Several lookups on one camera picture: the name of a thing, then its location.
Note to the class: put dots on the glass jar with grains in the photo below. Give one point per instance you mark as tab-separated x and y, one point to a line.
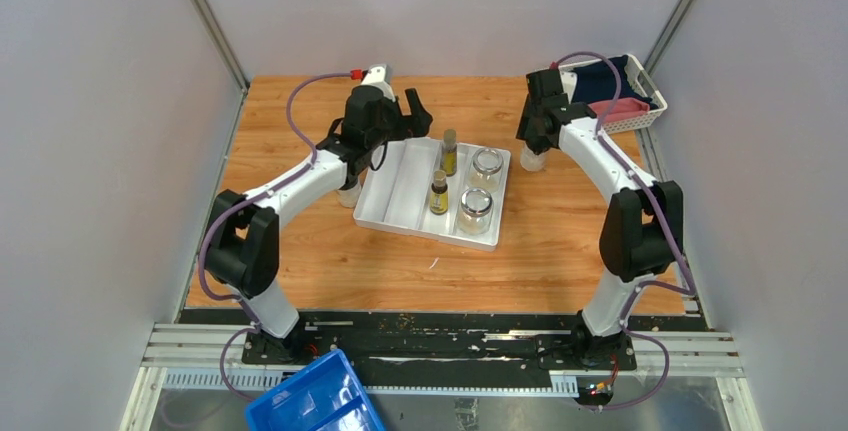
486	169

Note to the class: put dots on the navy blue cloth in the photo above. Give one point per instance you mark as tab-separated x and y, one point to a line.
596	83

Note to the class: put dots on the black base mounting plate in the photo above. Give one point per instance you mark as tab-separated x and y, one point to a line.
438	350

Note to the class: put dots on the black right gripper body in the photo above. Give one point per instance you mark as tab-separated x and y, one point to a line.
528	126

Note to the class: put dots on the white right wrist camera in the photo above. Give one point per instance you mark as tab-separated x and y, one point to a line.
563	83

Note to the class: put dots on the blue plastic bin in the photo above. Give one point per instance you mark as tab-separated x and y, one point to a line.
325	395

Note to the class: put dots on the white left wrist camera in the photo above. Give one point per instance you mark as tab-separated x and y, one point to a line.
378	76

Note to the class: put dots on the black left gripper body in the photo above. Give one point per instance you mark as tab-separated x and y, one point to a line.
391	125

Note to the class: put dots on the white divided organizer tray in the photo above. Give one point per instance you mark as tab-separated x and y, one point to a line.
394	198

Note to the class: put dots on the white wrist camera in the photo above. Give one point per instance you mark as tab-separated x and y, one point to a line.
378	76
563	83

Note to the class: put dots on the black lid bead jar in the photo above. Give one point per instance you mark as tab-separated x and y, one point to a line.
532	161
348	196

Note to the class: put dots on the pink cloth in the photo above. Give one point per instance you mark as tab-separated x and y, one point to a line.
623	109

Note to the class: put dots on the white plastic basket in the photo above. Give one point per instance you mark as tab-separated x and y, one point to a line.
618	90

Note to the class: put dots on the glass jar front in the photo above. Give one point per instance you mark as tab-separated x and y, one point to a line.
475	209

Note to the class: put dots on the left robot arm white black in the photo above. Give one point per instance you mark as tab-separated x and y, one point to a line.
241	246

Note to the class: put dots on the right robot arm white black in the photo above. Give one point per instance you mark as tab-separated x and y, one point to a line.
642	231

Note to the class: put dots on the yellow label sauce bottle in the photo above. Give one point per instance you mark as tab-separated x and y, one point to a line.
449	152
438	201

